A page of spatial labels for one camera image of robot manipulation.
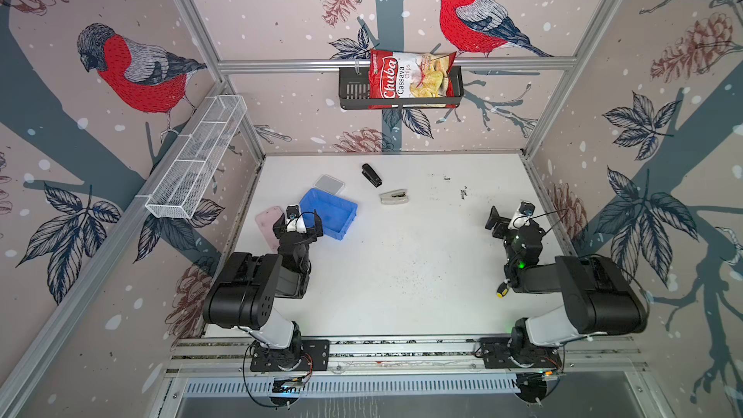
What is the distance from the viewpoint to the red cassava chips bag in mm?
873

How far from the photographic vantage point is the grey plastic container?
109 cm

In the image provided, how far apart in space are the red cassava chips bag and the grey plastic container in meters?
0.40
